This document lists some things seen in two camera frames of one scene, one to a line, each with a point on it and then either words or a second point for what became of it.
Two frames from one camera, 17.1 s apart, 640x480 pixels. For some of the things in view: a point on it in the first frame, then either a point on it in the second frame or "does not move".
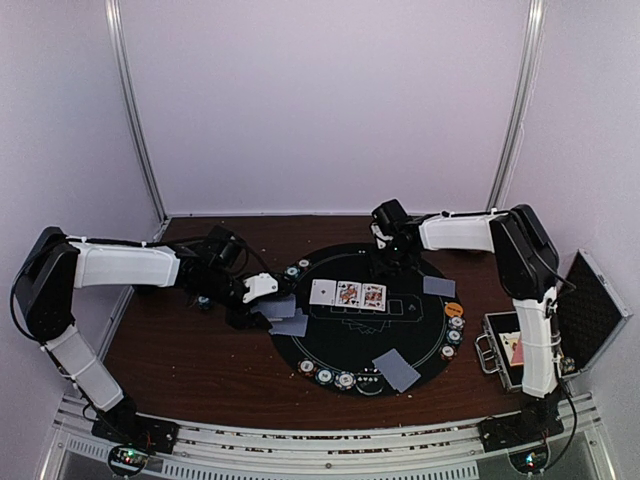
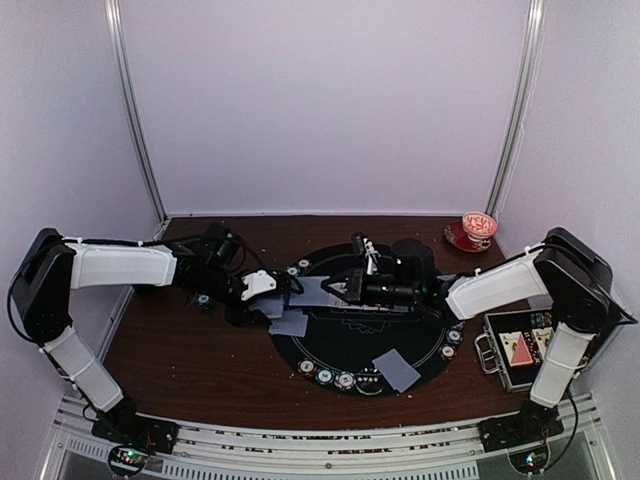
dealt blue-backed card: (399, 373) does not move
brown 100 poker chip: (306, 366) does not move
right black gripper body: (392, 260) -> (359, 293)
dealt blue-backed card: (295, 325) does not move
